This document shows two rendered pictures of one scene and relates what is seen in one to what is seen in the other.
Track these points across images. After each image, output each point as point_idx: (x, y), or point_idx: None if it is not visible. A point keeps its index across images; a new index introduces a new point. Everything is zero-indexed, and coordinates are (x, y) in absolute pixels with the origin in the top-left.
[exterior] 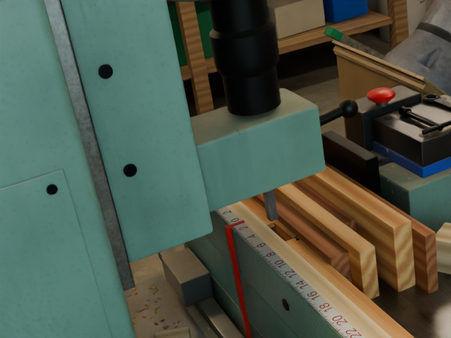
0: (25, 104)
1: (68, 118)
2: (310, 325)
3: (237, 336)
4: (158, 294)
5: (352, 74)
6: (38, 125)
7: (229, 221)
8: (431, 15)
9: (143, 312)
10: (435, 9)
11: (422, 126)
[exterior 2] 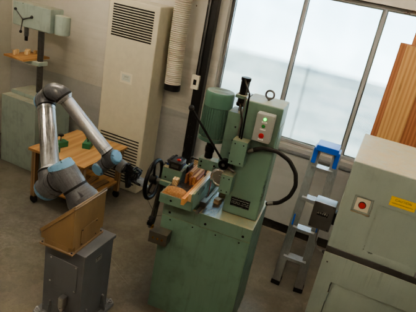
0: None
1: None
2: None
3: (208, 197)
4: (206, 210)
5: (82, 211)
6: None
7: (210, 176)
8: (80, 179)
9: (212, 210)
10: (79, 177)
11: (181, 159)
